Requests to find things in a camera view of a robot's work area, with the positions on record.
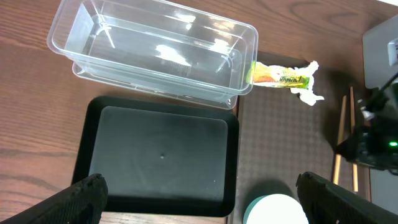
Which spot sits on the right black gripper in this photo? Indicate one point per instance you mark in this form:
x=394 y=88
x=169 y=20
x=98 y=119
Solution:
x=373 y=143

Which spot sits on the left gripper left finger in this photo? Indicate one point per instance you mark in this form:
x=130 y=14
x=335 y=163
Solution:
x=80 y=203

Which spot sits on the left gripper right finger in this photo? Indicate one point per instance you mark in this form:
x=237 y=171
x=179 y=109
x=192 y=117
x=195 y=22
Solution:
x=325 y=202

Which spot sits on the wooden chopstick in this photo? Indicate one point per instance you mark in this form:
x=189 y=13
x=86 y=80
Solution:
x=352 y=125
x=341 y=128

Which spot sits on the light blue rice bowl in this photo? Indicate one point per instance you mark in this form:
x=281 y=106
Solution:
x=275 y=209

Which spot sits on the yellow green snack wrapper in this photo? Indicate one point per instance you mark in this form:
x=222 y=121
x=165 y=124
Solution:
x=275 y=76

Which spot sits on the white tissue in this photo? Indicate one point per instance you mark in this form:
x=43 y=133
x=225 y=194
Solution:
x=306 y=94

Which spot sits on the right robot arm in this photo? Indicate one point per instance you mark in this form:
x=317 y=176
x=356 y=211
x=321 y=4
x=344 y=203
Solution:
x=380 y=54

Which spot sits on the grey dishwasher rack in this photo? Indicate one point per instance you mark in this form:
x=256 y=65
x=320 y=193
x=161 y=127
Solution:
x=384 y=187

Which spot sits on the brown serving tray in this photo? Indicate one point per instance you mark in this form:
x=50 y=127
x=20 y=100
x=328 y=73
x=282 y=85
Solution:
x=282 y=137

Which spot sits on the black plastic tray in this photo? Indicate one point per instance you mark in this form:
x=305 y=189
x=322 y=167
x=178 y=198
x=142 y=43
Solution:
x=160 y=158

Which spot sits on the clear plastic bin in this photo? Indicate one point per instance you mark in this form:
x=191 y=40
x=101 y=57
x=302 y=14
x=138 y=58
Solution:
x=157 y=45

